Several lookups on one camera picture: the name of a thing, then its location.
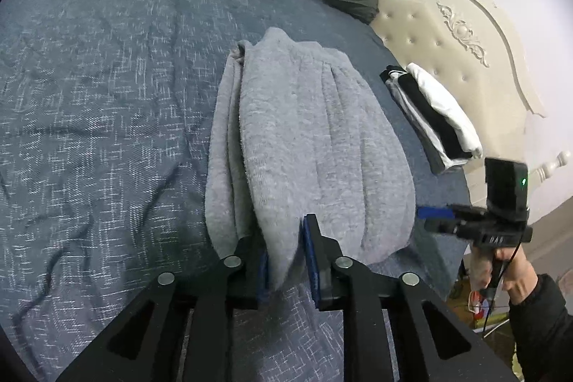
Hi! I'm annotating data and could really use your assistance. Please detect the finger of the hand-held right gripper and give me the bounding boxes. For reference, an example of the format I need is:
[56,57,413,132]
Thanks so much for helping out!
[423,219,472,235]
[416,207,457,221]

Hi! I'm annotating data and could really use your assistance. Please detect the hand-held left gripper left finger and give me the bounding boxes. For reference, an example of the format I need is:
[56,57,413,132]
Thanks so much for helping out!
[56,225,271,382]

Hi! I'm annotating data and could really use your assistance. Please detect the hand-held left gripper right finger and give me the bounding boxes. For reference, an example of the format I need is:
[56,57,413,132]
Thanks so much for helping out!
[302,213,515,382]

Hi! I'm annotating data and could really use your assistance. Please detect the grey fleece sweater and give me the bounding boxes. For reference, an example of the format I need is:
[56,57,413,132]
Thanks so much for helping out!
[205,26,417,292]

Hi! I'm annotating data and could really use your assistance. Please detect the person's right forearm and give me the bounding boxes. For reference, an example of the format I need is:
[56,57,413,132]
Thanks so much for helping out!
[508,274,573,382]

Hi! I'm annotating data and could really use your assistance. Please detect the person's right hand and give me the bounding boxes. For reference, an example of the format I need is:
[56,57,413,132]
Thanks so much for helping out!
[468,250,540,306]

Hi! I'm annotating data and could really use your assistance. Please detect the black folded garment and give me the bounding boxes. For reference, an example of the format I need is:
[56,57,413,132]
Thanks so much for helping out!
[385,69,473,161]

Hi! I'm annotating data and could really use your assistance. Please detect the cream tufted headboard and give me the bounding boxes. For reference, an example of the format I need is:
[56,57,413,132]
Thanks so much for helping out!
[356,0,573,222]

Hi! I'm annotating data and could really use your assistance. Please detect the bed with blue patterned sheet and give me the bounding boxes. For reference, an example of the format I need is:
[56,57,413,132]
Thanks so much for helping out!
[0,0,471,382]

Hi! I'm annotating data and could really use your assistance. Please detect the black cable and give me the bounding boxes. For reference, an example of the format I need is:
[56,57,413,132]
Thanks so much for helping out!
[481,239,524,333]

